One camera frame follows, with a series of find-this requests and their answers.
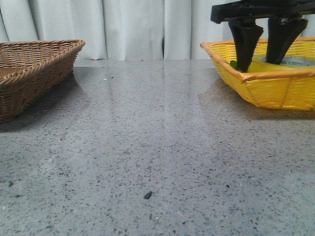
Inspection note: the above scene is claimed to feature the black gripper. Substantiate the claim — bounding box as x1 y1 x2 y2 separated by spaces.
211 0 315 72

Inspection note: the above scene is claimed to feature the orange toy carrot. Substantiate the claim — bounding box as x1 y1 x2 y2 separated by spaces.
229 60 243 73

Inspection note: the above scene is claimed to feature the yellow woven basket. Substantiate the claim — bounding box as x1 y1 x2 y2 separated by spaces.
200 37 315 111

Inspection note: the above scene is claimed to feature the white curtain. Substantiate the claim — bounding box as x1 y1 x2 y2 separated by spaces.
0 0 315 61

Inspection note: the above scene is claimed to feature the small black debris piece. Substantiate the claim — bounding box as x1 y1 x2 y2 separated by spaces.
143 191 153 199

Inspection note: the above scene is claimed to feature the brown wicker basket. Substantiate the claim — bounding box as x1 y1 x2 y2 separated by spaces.
0 39 85 123

